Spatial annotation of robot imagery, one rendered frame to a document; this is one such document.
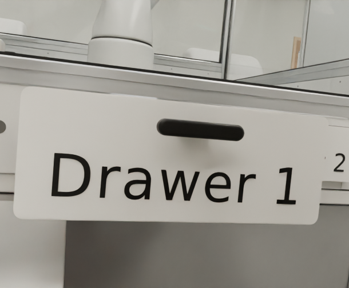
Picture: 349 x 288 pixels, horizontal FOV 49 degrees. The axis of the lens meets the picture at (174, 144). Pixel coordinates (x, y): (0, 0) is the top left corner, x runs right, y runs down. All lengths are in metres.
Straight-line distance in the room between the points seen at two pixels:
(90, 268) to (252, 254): 0.32
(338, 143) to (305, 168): 0.43
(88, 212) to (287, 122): 0.20
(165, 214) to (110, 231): 0.37
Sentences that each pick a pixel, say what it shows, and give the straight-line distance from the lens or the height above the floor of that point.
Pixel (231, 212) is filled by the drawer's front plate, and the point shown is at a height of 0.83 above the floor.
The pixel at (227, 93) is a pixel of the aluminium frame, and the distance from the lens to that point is 0.73.
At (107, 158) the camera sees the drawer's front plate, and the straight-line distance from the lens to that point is 0.34.
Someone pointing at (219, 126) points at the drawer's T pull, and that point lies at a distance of 0.32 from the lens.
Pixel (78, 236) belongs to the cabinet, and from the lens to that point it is 0.72.
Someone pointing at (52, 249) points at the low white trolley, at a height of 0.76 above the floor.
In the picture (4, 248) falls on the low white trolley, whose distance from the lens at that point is 0.46.
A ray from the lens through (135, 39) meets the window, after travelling 0.71.
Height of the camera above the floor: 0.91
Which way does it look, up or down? 4 degrees down
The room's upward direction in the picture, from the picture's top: 5 degrees clockwise
